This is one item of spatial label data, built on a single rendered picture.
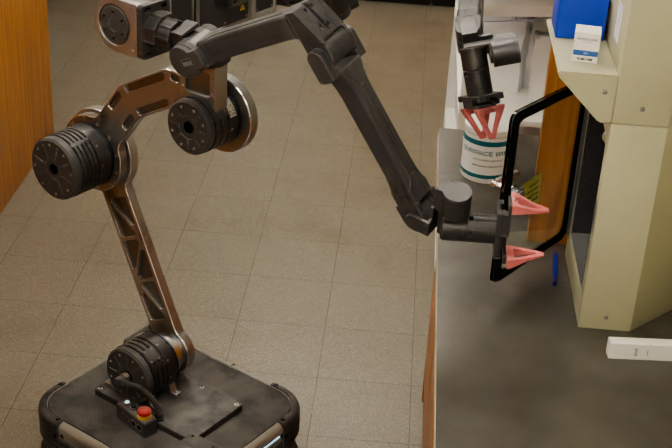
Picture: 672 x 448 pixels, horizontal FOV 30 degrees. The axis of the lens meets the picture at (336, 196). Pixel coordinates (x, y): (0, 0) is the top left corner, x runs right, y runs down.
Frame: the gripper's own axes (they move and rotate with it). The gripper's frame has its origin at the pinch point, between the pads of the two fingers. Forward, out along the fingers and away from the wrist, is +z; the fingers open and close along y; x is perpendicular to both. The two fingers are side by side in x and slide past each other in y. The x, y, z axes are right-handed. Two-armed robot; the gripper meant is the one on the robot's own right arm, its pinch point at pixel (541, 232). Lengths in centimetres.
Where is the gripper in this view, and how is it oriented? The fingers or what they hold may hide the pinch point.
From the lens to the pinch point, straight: 249.4
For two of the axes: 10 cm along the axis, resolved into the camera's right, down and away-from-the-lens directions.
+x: 0.9, -4.3, 9.0
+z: 10.0, 0.7, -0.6
